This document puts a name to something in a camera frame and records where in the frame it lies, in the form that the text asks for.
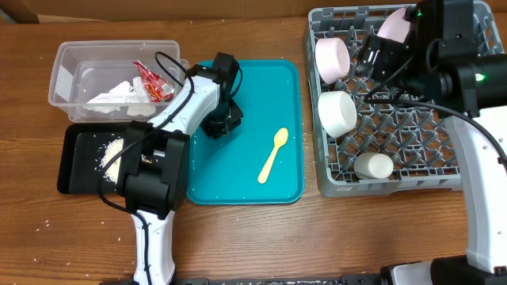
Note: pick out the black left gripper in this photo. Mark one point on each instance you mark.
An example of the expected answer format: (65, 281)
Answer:
(217, 132)

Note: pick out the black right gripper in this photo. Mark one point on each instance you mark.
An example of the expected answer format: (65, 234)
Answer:
(385, 51)

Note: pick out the pink plate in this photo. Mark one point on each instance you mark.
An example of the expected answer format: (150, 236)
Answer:
(395, 27)

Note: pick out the pink bowl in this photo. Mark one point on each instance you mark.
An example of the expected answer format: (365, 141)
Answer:
(332, 59)

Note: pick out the red snack wrapper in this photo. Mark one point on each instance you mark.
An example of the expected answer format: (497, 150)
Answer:
(157, 88)

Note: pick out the white bowl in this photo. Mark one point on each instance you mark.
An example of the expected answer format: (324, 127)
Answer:
(337, 113)

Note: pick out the white tissue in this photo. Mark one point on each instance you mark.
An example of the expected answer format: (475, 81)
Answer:
(128, 93)

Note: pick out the white cup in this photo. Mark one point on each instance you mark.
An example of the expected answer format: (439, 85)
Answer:
(373, 166)

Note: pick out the white rice pile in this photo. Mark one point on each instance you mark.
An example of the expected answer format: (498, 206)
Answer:
(106, 152)

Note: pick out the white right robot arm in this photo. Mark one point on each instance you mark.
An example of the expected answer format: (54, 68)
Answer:
(430, 50)

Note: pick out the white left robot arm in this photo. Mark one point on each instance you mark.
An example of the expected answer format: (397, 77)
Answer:
(153, 176)

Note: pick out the yellow plastic spoon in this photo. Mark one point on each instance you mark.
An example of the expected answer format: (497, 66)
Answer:
(280, 139)

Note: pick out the teal tray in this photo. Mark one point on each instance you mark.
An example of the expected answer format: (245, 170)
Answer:
(224, 171)

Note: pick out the grey dish rack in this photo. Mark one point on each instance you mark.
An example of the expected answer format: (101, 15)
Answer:
(415, 139)

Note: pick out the clear plastic bin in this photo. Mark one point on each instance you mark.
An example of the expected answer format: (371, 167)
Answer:
(84, 69)

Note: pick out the black tray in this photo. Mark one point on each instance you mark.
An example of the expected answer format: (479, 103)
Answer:
(84, 146)

